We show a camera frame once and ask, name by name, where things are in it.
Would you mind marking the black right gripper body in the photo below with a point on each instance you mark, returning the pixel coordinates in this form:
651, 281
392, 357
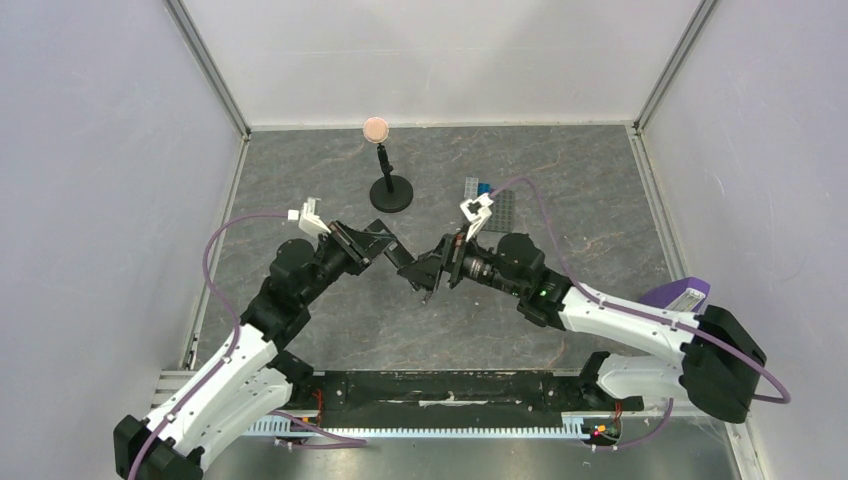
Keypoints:
445, 264

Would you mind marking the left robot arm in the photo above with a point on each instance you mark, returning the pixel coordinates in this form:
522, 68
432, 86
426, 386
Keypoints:
252, 374

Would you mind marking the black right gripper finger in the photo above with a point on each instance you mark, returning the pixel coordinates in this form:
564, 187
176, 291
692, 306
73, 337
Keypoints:
427, 280
428, 259

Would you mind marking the black stand with pink disc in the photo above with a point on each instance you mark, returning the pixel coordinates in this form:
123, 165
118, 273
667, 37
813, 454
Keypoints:
390, 193

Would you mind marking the black remote control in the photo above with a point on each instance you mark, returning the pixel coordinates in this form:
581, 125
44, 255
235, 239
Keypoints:
398, 255

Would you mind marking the purple box device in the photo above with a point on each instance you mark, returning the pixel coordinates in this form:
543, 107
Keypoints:
688, 294

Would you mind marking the dark grey lego baseplate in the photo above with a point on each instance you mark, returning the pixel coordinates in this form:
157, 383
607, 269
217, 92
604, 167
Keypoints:
502, 213

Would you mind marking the light grey lego brick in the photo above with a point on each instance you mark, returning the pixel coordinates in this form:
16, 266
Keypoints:
471, 188

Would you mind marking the blue lego brick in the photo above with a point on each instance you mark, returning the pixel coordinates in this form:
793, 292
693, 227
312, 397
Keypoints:
484, 190

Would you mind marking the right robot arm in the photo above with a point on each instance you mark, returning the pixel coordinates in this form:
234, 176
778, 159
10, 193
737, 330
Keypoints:
707, 358

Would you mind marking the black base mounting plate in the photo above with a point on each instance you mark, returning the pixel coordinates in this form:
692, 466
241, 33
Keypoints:
451, 399

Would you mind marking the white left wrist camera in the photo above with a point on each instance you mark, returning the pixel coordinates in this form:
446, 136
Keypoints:
307, 219

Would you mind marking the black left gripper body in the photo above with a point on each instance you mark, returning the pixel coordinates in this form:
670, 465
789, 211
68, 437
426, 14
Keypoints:
353, 255

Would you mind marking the white cable duct strip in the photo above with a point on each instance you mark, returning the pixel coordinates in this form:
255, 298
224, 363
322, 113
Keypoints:
570, 428

